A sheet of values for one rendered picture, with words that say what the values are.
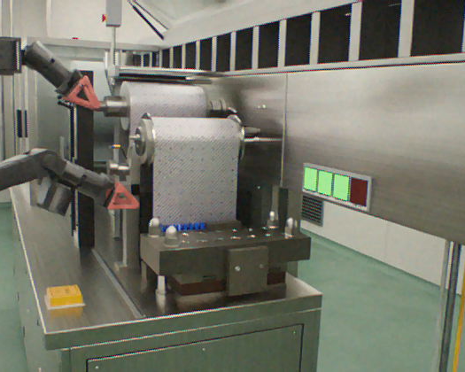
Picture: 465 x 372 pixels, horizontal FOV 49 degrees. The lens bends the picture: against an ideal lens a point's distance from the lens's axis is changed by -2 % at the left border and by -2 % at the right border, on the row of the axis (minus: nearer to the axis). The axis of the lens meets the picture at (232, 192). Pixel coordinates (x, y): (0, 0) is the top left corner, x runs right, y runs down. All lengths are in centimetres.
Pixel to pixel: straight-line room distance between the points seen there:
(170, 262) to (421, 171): 57
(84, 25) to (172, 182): 572
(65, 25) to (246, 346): 601
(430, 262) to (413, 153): 329
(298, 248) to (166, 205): 35
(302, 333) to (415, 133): 60
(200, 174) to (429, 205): 64
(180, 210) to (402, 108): 64
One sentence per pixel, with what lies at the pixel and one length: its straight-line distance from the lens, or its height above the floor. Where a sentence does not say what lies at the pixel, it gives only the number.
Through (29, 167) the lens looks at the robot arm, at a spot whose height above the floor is 120.
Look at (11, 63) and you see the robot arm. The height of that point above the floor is 143.
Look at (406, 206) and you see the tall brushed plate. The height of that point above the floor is 118.
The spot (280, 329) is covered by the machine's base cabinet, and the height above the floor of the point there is 82.
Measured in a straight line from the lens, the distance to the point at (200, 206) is 139.
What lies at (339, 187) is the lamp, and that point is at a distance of 116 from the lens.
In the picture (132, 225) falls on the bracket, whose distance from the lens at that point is 143.
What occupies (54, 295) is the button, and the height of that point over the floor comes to 92.
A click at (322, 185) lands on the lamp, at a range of 121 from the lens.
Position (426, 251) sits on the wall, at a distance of 429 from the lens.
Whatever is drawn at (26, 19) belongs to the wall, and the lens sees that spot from 690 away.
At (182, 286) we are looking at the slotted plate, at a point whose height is 94.
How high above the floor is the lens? 136
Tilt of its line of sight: 10 degrees down
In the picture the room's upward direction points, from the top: 2 degrees clockwise
